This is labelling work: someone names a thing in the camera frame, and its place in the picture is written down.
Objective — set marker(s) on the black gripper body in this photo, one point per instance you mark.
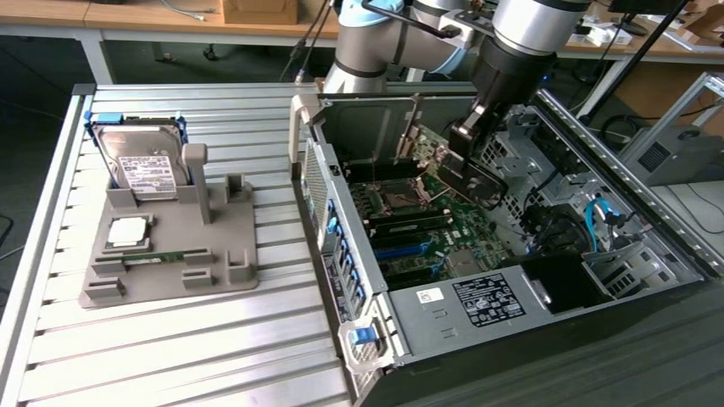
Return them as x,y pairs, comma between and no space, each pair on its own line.
509,76

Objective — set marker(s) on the graphics card with metal bracket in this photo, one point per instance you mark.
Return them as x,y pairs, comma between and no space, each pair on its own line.
480,186

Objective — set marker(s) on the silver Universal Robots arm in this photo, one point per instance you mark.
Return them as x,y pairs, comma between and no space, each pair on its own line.
367,51

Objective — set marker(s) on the perforated metal drive cage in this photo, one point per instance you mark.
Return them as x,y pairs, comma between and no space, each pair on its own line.
520,165

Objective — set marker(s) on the metal socket cover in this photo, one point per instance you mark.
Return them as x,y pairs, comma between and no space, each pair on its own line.
427,186

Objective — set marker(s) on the black and white device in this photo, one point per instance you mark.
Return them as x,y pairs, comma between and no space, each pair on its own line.
584,34

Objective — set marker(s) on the CPU socket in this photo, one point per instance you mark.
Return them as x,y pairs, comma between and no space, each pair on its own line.
399,197

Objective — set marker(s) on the small white box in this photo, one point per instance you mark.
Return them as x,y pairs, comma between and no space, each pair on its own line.
613,37

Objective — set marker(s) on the black installed RAM stick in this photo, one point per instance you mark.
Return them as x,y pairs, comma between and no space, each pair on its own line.
412,228

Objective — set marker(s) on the green motherboard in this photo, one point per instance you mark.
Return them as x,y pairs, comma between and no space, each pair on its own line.
469,237

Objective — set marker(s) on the black tripod pole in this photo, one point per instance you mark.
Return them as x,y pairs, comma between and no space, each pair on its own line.
639,57

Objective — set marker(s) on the black monitor with stand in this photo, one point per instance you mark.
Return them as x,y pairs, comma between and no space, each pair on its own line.
633,29

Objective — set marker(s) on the brown cardboard panel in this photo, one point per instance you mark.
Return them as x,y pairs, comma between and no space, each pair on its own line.
661,93

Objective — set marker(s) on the blue expansion slot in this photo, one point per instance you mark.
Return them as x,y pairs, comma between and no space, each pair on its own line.
401,251

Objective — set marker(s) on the open grey PC case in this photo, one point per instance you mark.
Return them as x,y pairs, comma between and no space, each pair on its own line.
351,237

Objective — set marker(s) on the grey computer tower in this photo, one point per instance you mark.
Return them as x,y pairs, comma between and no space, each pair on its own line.
679,161

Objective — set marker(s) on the brown cardboard box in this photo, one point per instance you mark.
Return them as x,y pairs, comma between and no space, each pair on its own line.
260,10
709,21

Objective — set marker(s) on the grey metal disk bay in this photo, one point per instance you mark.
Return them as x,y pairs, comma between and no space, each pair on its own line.
621,271

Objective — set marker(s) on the grey power supply unit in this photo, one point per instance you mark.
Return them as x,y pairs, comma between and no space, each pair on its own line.
429,322

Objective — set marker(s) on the blue case latch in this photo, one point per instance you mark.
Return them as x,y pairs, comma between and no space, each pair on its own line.
361,337

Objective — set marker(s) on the black caster wheel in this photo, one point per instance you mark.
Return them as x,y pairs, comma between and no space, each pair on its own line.
211,51

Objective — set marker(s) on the grey plastic parts rack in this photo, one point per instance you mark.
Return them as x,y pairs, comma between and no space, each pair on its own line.
169,229

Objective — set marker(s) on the hard disk in blue caddy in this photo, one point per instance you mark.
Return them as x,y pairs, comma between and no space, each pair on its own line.
141,161

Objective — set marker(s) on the green RAM stick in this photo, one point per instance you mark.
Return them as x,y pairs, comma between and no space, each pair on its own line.
159,257

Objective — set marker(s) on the silver CPU chip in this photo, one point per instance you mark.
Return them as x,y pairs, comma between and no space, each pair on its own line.
128,232

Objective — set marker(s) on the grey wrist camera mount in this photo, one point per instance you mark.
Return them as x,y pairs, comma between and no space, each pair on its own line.
469,29

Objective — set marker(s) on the aluminium profile frame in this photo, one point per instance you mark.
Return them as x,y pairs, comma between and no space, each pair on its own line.
691,97

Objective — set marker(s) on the wooden desk white frame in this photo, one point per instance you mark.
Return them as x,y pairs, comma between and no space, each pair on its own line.
707,53
56,17

